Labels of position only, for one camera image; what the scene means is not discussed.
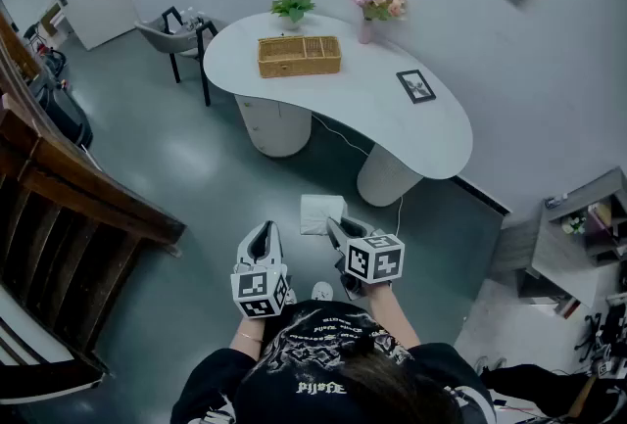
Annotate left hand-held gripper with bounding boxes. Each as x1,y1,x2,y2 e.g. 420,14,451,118
229,219,291,320

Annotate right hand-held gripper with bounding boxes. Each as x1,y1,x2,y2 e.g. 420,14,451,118
326,215,407,302

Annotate white cloth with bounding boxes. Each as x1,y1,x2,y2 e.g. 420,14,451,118
299,194,347,236

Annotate wicker basket tray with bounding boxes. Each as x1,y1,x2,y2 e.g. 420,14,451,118
257,32,343,79

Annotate person's left forearm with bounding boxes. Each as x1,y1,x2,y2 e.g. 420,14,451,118
230,313,268,360

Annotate person's right forearm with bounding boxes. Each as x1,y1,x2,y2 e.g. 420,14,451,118
364,281,422,351

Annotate white curved table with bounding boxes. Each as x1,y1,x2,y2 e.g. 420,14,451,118
202,11,474,209

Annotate person's black printed shirt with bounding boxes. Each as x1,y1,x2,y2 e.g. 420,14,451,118
169,299,497,424

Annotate dark wooden stair railing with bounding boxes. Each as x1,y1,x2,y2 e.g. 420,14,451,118
0,10,188,364

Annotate grey shelf unit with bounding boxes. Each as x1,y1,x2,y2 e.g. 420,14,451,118
492,166,627,313

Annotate grey chair with black legs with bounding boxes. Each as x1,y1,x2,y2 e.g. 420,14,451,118
134,6,219,108

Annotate green potted plant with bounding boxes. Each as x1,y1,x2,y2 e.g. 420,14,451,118
269,0,314,31

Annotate black wheeled case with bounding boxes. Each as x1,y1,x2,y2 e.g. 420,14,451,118
29,69,94,149

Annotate black and white stair step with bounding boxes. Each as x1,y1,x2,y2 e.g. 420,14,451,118
0,284,107,406

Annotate black office chair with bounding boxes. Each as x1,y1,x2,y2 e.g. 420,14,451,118
575,293,627,367

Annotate white floor cable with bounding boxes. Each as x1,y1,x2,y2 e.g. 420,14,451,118
311,111,406,238

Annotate black picture frame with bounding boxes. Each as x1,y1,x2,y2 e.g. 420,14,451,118
395,69,437,105

